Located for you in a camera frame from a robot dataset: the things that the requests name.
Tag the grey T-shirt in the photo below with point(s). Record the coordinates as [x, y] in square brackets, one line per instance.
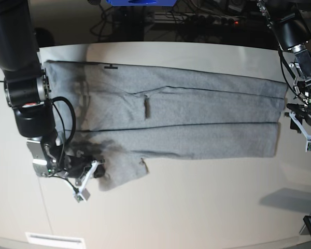
[126, 114]

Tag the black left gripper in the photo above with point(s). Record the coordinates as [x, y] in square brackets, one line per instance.
[301, 112]

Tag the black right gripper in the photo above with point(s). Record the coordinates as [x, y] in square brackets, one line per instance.
[77, 167]

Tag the blue plastic base block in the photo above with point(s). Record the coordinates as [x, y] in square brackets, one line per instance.
[165, 3]

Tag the white label strip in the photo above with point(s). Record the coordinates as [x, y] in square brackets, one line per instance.
[34, 236]

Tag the white power strip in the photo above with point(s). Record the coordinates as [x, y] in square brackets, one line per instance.
[192, 18]

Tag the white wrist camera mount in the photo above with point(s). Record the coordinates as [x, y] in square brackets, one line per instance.
[81, 193]
[304, 132]

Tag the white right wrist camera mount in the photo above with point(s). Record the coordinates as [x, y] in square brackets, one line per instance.
[81, 193]

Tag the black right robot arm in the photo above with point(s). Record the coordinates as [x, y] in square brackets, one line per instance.
[27, 93]

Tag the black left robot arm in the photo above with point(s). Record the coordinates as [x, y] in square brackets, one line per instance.
[292, 33]

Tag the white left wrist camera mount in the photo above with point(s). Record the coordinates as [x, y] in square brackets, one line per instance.
[304, 132]

